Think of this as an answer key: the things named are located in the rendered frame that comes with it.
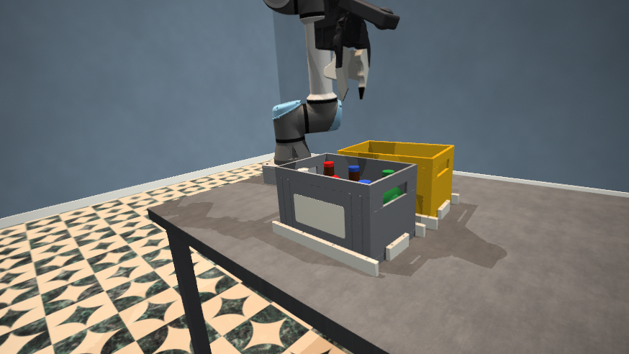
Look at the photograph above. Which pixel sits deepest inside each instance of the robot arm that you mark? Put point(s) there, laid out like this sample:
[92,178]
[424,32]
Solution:
[323,112]

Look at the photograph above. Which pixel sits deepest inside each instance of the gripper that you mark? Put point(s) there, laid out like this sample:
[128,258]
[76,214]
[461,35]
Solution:
[334,32]

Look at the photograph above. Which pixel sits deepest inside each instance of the green bottle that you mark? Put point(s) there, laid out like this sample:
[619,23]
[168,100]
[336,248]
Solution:
[393,193]

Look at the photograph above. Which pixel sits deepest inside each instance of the yellow divided crate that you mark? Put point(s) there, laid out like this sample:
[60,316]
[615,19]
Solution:
[433,184]

